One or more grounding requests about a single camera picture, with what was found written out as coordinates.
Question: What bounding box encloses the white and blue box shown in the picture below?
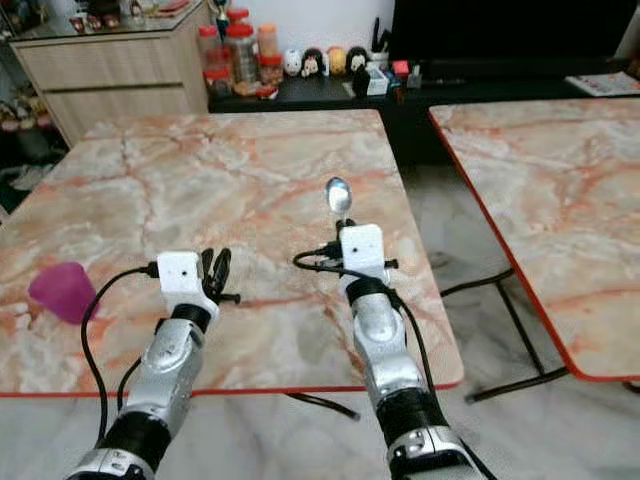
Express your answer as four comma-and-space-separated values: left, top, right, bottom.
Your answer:
364, 64, 392, 97

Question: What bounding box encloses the white round figurine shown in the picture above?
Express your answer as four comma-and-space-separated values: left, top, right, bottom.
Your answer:
281, 48, 304, 78

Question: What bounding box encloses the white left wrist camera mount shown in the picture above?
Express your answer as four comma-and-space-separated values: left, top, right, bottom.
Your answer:
156, 251, 204, 303

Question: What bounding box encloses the black metal table frame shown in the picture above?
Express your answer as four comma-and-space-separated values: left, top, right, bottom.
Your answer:
284, 391, 362, 422
438, 267, 573, 404

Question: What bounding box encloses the orange-lid plastic jar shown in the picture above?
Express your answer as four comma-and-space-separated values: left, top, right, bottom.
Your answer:
256, 23, 280, 61

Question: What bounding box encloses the tall clear red-lid jar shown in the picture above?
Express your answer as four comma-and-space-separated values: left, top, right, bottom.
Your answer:
224, 21, 259, 88

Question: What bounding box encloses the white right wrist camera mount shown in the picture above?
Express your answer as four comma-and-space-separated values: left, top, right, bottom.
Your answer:
339, 223, 390, 284

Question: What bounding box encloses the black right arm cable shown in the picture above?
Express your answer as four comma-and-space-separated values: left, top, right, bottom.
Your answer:
292, 248, 443, 396

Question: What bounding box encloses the black-haired round figurine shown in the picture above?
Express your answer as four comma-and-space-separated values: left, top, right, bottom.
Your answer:
302, 46, 325, 77

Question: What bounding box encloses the light wooden cabinet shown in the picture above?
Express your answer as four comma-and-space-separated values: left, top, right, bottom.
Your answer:
9, 6, 212, 148

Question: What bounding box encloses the glass display shelf with toys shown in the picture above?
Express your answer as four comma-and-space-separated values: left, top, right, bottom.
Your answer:
0, 0, 73, 213

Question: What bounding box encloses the silver metal spoon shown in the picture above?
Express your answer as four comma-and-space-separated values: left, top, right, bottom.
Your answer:
324, 176, 355, 223

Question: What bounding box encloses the black television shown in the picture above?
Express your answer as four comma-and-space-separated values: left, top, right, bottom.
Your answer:
389, 0, 640, 63

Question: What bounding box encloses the black round figurine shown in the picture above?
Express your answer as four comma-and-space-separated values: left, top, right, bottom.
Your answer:
345, 43, 370, 74

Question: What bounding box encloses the printed magazine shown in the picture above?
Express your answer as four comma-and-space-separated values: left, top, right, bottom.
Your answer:
564, 71, 640, 99

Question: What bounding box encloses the yellow round figurine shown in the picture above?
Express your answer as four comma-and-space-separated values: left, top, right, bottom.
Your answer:
324, 45, 347, 76

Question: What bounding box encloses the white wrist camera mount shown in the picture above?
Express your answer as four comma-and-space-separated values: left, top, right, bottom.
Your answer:
156, 251, 204, 303
339, 223, 390, 284

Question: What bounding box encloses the small clear red-lid jar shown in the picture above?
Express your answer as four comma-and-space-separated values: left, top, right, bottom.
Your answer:
202, 64, 230, 99

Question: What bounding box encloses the purple plastic cup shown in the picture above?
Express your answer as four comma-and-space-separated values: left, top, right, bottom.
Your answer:
27, 261, 100, 326

